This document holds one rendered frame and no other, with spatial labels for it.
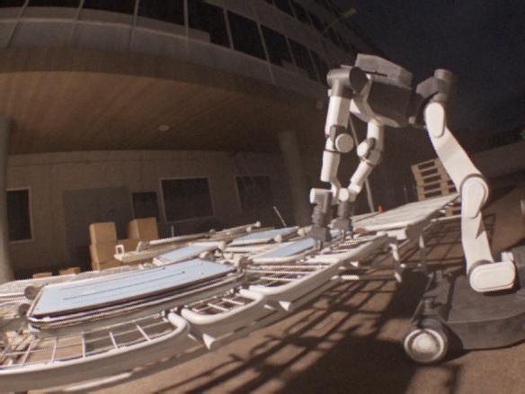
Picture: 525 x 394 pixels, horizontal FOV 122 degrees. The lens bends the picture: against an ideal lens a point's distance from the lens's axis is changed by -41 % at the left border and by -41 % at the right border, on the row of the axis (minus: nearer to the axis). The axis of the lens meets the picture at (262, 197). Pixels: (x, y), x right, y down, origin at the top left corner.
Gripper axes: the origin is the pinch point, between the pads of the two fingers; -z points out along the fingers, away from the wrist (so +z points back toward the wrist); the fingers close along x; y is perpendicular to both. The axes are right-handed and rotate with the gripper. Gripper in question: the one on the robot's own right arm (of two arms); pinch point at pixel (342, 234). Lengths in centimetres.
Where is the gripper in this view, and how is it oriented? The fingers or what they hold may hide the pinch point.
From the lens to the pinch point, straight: 143.7
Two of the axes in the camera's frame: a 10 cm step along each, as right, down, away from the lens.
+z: 0.9, -9.9, -1.4
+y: -6.6, 0.5, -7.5
